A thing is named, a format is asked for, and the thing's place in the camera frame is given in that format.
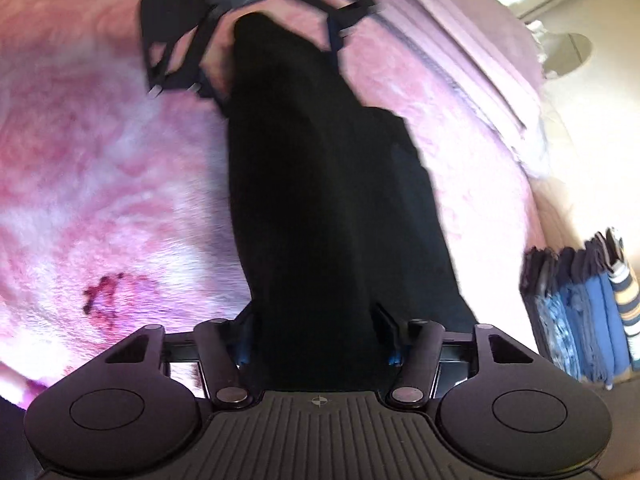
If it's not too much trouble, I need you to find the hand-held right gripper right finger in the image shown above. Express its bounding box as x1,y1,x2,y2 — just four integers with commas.
372,303,536,409

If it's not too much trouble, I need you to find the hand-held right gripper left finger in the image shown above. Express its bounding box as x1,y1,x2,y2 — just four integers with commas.
102,305,262,409

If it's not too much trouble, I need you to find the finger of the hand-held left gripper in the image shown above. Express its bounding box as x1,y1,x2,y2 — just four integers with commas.
145,7,231,106
285,0,382,56

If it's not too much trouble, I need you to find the black garment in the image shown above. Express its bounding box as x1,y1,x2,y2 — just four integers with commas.
222,10,479,392

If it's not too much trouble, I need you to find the stack of folded clothes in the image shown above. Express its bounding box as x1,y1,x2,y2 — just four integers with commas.
519,227,640,391

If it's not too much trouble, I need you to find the folded pink blanket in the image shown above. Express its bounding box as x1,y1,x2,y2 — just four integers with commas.
360,0,547,177

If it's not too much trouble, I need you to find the pink floral blanket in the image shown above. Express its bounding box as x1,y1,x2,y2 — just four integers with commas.
0,0,551,403

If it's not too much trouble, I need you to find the white rack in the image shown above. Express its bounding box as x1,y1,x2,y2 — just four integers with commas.
525,19,551,48

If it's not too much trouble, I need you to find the oval wall mirror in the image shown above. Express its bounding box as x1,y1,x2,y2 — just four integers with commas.
542,32,594,79

